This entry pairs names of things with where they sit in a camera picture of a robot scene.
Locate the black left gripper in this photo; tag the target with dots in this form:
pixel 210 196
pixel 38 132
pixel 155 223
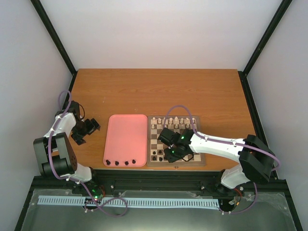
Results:
pixel 78 137

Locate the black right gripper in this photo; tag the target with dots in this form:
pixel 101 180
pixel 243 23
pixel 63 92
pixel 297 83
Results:
pixel 171 159

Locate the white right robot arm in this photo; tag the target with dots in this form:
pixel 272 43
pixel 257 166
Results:
pixel 255 161

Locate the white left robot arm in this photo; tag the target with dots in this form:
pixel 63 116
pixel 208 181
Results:
pixel 54 153

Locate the white chess pieces row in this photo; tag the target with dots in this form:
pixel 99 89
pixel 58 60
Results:
pixel 174 123

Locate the left controller board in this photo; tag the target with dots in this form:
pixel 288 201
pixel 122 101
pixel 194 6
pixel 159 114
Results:
pixel 97 195

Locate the controller board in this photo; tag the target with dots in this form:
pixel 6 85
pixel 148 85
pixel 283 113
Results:
pixel 97 195
pixel 229 204

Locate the right controller board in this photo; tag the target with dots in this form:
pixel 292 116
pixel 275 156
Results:
pixel 229 204

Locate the wooden chessboard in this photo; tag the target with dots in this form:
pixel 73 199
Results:
pixel 155 145

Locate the pink plastic tray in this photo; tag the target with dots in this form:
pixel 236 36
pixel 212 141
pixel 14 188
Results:
pixel 126 140

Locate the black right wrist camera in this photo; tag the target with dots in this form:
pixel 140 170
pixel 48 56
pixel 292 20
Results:
pixel 168 137

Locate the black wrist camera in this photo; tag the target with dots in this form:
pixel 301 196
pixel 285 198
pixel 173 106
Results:
pixel 77 109
pixel 168 137

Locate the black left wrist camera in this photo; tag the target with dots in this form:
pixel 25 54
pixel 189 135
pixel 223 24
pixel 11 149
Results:
pixel 77 109

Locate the black aluminium frame rail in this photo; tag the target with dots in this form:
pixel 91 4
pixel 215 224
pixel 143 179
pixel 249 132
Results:
pixel 119 181

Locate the light blue cable duct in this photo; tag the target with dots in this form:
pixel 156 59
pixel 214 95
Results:
pixel 130 202

